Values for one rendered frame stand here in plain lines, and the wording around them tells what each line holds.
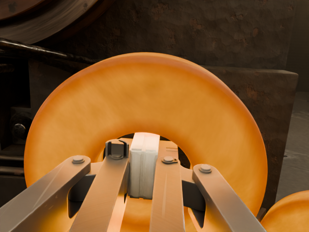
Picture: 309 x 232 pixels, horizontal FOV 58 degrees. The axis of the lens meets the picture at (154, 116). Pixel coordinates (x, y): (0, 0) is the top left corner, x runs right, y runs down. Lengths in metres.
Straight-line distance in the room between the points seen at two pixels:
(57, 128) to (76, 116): 0.01
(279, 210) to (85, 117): 0.22
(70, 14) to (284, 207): 0.33
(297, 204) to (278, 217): 0.02
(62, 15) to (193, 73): 0.26
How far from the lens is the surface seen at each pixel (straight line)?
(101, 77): 0.16
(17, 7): 0.40
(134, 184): 0.16
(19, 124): 0.57
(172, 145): 0.17
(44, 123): 0.18
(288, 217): 0.32
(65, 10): 0.39
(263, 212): 0.37
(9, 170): 0.47
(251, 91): 0.49
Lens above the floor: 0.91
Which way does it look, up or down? 15 degrees down
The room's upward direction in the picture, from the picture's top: 3 degrees clockwise
